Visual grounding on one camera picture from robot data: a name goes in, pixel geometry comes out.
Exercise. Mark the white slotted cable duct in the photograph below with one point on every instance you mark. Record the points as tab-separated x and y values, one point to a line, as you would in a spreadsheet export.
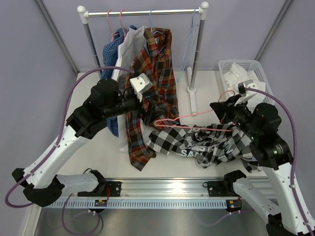
116	203

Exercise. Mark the blue plastic hanger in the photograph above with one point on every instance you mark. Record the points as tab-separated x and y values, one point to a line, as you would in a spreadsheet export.
189	44

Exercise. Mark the red brown plaid shirt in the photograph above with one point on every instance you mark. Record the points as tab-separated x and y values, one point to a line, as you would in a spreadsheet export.
155	60

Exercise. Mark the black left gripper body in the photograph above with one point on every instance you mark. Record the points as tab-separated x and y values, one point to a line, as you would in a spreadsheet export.
145	115

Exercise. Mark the aluminium mounting rail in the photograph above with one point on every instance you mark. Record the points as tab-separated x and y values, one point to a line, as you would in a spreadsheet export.
156	188

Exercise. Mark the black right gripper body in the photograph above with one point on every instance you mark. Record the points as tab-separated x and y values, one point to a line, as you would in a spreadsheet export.
239	112

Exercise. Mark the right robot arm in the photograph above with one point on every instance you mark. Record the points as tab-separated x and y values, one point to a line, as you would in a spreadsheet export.
290	217

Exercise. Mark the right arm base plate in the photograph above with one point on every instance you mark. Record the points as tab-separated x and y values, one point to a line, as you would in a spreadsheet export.
220	188

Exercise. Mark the white hanging shirt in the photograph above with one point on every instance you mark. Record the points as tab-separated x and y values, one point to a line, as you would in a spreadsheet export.
127	51

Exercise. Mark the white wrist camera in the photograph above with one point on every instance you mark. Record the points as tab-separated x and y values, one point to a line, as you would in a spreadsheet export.
140	85
245	95

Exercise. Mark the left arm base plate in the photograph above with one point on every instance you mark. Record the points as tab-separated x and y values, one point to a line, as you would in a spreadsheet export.
113	189

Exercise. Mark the white linen shirt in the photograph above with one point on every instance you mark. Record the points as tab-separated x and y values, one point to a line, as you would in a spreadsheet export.
237	74

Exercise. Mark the black white checked shirt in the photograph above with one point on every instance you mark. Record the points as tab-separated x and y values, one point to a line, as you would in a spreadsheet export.
209	145

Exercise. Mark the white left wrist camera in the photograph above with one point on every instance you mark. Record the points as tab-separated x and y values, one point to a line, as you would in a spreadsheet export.
140	85

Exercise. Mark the blue checked shirt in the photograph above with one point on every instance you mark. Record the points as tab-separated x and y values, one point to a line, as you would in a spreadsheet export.
110	56

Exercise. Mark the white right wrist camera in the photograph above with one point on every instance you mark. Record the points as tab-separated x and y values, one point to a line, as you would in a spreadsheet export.
245	95

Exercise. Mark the white plastic basket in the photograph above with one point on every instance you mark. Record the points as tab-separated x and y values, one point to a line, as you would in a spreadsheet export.
248	64

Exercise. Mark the metal clothes rack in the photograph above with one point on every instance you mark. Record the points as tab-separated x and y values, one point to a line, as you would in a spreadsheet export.
191	71

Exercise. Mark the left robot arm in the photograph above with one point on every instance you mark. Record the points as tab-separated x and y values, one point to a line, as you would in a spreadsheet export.
41	182

